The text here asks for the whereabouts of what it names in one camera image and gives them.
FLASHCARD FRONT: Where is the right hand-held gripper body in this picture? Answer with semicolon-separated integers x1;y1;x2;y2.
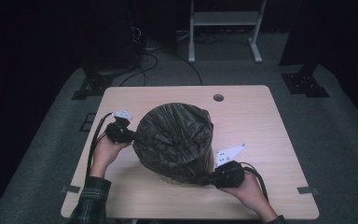
211;143;248;189

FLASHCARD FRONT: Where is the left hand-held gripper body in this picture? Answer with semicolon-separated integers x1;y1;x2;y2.
104;109;134;145

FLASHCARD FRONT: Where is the black plastic trash bag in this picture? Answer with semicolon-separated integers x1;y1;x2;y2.
132;102;214;185

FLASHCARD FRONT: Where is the person's right hand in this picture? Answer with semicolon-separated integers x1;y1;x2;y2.
220;172;278;223

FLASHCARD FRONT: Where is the black floor tape square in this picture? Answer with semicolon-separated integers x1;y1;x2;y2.
79;112;97;133

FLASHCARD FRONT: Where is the black metal stand base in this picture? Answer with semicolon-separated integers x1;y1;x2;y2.
71;66;115;101
281;63;330;99

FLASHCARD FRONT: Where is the grey tape strip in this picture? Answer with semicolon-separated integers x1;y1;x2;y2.
297;186;320;196
60;185;81;194

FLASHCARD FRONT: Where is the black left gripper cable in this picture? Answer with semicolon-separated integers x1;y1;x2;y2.
86;112;115;178

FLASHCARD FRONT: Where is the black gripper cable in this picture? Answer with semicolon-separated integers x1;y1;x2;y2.
239;161;269;202
86;112;115;178

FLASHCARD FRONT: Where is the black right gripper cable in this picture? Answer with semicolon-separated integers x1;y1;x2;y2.
239;161;269;202

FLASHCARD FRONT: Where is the black floor cable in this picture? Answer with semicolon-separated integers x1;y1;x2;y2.
119;50;203;88

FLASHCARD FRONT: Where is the white metal stand frame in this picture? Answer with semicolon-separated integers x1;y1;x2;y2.
187;0;268;64

